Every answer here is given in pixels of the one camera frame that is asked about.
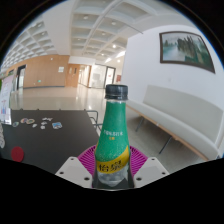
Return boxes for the ceiling lights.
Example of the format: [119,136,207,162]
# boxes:
[33,13,129,64]

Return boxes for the clear acrylic sign stand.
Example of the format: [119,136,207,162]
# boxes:
[0,73,16,125]

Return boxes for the flat round red coaster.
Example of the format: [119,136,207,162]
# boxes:
[10,146,26,163]

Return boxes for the blue rectangular sticker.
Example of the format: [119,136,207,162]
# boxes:
[51,121,64,130]

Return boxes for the long white bench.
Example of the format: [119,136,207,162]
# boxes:
[125,84,224,162]

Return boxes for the framed landscape picture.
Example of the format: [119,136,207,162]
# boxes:
[159,31,216,74]

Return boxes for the green plastic drink bottle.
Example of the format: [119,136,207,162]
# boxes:
[92,84,132,190]

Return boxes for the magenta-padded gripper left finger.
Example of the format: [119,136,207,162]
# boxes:
[54,144,100,190]

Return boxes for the black metal chair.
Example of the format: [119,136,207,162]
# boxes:
[92,121,104,132]
[85,109,100,122]

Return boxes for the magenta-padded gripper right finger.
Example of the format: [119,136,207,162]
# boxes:
[126,144,170,190]

